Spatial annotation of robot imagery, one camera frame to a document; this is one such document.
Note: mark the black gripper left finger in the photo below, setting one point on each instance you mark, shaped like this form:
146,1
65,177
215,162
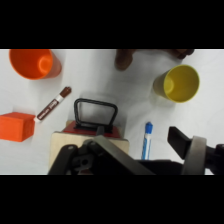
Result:
100,156

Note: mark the brown plush animal toy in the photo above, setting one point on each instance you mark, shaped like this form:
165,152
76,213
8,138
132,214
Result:
124,60

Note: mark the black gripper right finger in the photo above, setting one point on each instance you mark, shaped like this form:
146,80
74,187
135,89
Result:
196,156

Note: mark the orange plastic cup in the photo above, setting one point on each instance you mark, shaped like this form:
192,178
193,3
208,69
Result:
31,63

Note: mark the light wooden drawer cabinet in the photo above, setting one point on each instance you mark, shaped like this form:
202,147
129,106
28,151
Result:
61,140

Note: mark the brown marker pen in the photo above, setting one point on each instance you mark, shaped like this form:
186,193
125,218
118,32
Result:
51,106

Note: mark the blue marker pen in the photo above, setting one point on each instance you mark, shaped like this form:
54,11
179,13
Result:
147,140

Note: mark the orange block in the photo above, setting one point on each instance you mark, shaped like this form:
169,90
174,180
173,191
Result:
16,127

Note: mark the yellow plastic cup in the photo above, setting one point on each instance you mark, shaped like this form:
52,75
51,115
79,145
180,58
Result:
181,83

